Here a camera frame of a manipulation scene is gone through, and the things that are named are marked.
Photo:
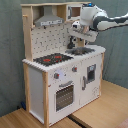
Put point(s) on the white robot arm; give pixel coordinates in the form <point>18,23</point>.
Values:
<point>92,20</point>

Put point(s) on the grey toy sink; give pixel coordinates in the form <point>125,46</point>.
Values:
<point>88,50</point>

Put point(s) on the wooden toy kitchen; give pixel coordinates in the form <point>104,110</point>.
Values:
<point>40,84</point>

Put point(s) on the red stove knob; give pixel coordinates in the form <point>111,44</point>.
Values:
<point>56,75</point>
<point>74,69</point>

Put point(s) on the left red stove knob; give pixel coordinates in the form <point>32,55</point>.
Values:
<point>56,75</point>

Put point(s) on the right red stove knob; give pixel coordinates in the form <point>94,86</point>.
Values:
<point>74,69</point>

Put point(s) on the black stove top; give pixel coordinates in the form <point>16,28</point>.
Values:
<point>52,59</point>

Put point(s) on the oven door with window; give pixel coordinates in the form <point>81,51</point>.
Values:
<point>64,97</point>

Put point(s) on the grey range hood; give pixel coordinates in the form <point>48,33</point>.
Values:
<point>48,18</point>

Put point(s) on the black toy faucet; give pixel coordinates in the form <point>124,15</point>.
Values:
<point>71,44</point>

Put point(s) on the cabinet door with dispenser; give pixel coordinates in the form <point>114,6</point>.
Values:
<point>90,79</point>

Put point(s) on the white microwave door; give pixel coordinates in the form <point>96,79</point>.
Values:
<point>73,12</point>

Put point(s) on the small steel pot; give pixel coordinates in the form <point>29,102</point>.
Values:
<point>79,51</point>

